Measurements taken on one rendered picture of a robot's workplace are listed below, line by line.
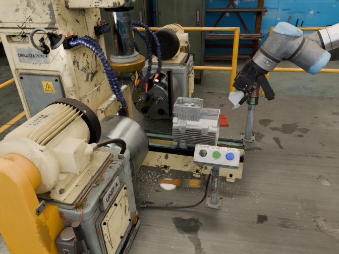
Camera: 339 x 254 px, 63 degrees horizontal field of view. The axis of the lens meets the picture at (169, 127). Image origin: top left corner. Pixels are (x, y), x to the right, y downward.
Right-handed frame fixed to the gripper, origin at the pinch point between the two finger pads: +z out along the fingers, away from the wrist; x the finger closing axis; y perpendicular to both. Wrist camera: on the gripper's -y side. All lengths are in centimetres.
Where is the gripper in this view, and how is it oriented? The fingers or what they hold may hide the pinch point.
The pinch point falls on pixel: (235, 108)
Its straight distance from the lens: 120.1
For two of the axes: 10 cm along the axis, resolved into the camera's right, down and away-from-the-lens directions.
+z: -4.5, 7.0, 5.5
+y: -8.5, -5.2, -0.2
